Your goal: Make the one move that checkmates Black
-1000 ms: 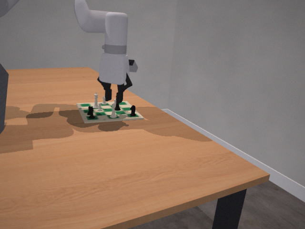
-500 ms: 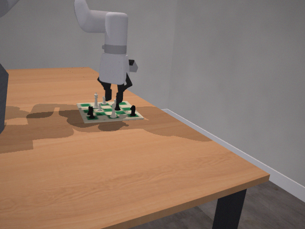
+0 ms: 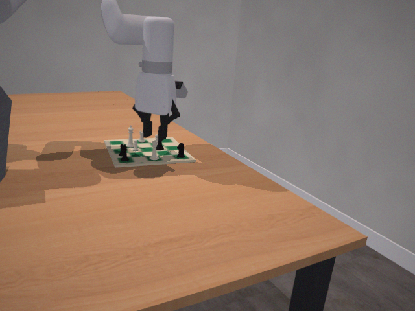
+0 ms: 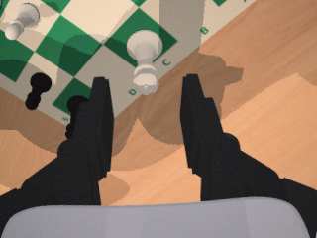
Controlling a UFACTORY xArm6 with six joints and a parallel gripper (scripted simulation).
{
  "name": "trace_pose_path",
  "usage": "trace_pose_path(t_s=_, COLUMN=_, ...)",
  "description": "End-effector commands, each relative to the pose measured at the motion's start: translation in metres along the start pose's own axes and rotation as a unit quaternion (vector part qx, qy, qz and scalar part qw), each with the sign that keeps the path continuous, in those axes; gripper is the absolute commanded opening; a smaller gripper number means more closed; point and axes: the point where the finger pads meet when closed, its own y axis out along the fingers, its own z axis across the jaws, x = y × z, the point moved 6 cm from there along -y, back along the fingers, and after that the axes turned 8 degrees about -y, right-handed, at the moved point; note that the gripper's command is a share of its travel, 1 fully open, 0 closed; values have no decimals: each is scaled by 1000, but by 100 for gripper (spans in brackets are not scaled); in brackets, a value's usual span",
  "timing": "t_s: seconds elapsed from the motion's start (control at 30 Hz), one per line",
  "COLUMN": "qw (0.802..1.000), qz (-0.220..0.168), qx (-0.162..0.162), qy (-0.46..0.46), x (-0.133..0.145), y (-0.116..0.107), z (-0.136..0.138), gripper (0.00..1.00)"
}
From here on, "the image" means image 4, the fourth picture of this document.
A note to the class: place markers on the green and white chessboard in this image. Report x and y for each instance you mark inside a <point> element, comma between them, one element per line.
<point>77,40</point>

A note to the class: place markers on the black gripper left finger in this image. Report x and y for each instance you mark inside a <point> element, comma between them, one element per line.
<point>82,161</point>

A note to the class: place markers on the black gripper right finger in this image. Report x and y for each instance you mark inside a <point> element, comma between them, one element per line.
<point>225,170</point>

